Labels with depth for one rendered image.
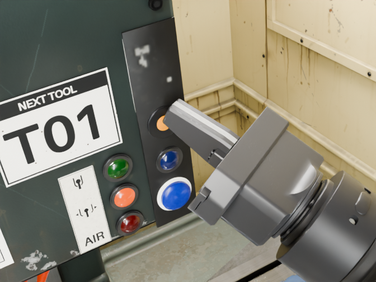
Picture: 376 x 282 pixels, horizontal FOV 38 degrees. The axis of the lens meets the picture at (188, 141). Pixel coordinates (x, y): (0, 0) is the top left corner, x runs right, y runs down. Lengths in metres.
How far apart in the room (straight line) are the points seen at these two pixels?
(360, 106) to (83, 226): 1.01
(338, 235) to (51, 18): 0.25
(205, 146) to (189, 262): 1.48
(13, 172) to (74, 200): 0.06
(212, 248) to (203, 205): 1.54
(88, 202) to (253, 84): 1.33
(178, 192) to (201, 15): 1.24
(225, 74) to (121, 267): 0.75
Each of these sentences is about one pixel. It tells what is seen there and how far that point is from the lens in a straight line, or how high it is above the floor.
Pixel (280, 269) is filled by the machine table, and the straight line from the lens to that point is 1.44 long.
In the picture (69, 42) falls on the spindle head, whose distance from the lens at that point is 0.40.
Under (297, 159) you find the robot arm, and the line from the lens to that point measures 0.44.
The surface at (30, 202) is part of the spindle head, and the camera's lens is 0.45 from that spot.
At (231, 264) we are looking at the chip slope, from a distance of 1.70.
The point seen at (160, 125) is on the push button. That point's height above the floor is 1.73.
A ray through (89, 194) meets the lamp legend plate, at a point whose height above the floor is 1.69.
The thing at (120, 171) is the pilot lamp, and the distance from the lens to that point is 0.46.
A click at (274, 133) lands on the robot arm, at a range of 0.44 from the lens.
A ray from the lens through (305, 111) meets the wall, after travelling 1.57.
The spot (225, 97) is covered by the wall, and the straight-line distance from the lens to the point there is 1.87.
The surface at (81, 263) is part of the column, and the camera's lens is 1.47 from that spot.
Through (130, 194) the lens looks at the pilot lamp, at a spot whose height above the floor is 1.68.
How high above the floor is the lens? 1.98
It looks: 34 degrees down
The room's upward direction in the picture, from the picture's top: 7 degrees counter-clockwise
